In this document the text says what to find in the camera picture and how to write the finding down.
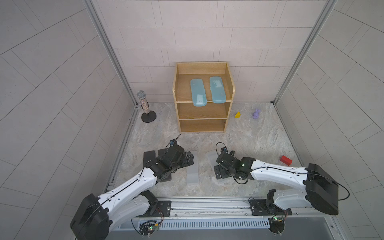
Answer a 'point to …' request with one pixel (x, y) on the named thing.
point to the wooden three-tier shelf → (211, 119)
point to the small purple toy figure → (256, 114)
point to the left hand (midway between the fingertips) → (190, 157)
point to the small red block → (286, 160)
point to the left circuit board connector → (148, 228)
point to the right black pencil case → (167, 178)
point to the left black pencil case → (149, 157)
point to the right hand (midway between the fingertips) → (220, 172)
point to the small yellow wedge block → (238, 115)
